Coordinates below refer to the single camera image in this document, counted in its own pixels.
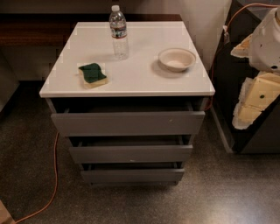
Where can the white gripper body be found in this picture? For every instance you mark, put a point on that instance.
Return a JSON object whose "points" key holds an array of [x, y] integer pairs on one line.
{"points": [[266, 44]]}

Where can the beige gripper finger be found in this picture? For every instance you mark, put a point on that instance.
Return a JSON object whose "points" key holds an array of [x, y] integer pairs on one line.
{"points": [[255, 96], [242, 49]]}

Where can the clear plastic water bottle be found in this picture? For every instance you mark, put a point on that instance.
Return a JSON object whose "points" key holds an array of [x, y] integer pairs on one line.
{"points": [[118, 27]]}

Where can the grey top drawer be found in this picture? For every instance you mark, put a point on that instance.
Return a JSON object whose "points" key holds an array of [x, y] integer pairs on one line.
{"points": [[134, 123]]}

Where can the white top drawer cabinet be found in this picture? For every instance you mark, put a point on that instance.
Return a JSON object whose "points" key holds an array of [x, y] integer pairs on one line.
{"points": [[138, 83]]}

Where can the beige paper bowl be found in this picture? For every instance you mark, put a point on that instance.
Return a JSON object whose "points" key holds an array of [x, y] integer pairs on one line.
{"points": [[176, 59]]}

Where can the green yellow sponge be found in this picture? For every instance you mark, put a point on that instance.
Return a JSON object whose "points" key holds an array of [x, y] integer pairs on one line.
{"points": [[92, 76]]}

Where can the dark wooden counter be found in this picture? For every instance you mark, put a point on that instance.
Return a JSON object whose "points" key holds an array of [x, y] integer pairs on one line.
{"points": [[42, 29]]}

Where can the cardboard box corner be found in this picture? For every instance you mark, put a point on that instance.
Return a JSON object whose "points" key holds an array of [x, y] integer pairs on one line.
{"points": [[5, 217]]}

